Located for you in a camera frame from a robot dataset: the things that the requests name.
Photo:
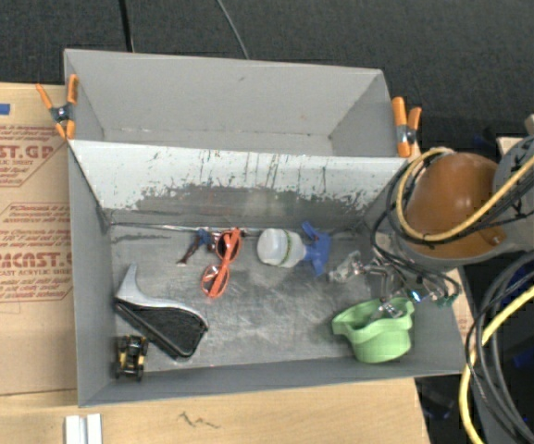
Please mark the grey metal bin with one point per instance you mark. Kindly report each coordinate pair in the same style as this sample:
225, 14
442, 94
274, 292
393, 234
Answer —
266, 303

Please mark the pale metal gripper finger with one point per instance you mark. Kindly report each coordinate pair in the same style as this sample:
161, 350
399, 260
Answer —
390, 310
347, 266

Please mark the yellow and black toy car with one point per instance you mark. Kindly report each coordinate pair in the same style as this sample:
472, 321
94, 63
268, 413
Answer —
130, 356

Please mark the white spray bottle blue nozzle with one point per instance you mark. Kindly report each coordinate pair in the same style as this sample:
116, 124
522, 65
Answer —
278, 248

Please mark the orange sunglasses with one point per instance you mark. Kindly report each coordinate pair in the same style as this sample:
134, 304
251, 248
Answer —
222, 266

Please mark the light green cup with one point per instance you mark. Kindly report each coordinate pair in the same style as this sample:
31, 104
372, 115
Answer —
377, 340

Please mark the silver and black mesh scoop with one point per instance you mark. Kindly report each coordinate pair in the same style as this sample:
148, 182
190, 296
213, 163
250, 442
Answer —
174, 326

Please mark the brown cardboard board red print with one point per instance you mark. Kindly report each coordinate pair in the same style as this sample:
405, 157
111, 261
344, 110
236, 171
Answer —
26, 322

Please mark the small blue and brown toy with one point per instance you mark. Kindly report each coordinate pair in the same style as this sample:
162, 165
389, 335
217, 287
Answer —
199, 245

